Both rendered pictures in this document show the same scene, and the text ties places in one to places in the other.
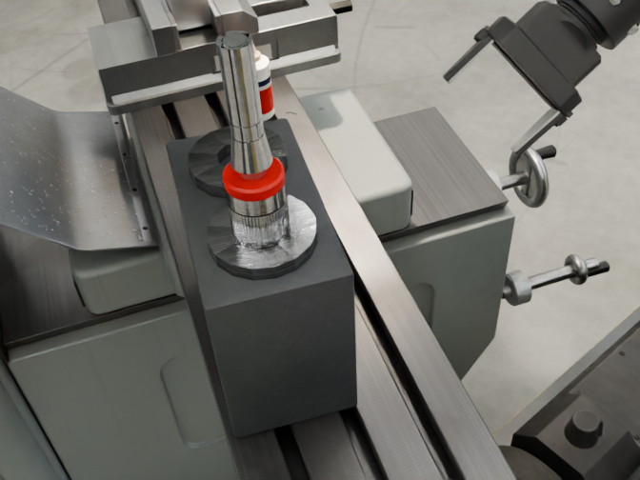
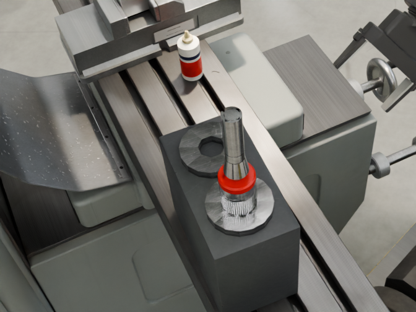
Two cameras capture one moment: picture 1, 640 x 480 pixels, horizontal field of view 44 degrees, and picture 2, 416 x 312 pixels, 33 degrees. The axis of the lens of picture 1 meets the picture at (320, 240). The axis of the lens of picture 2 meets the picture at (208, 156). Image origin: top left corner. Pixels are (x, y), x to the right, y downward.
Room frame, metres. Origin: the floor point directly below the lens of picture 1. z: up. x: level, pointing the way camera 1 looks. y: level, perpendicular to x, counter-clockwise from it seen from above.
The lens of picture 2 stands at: (-0.04, 0.10, 1.92)
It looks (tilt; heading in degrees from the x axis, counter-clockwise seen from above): 52 degrees down; 358
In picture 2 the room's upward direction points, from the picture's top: 8 degrees counter-clockwise
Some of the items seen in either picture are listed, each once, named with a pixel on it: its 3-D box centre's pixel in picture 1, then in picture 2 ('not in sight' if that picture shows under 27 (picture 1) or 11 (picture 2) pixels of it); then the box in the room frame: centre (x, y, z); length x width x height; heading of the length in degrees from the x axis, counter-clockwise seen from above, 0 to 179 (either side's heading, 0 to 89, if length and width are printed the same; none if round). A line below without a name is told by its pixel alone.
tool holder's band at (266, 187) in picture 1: (253, 175); (236, 176); (0.46, 0.05, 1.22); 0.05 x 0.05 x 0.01
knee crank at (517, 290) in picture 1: (555, 275); (407, 153); (0.93, -0.42, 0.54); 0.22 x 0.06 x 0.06; 106
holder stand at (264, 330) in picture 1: (261, 269); (229, 213); (0.51, 0.06, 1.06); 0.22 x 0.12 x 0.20; 13
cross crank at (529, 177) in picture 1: (510, 181); (369, 86); (1.06, -0.35, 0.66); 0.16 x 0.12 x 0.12; 106
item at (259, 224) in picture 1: (257, 205); (238, 190); (0.46, 0.05, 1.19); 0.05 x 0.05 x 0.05
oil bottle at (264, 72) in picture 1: (255, 79); (189, 52); (0.90, 0.07, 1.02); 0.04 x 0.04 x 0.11
